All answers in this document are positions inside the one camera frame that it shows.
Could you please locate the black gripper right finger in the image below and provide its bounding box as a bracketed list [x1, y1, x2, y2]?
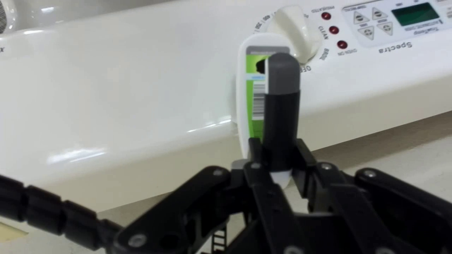
[261, 51, 452, 254]

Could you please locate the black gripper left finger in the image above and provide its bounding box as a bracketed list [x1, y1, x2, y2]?
[112, 137, 305, 254]

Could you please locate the white timer dial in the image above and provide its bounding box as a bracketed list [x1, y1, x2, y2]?
[270, 5, 328, 65]

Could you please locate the white gas stove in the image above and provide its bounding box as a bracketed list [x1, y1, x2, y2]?
[0, 0, 452, 254]

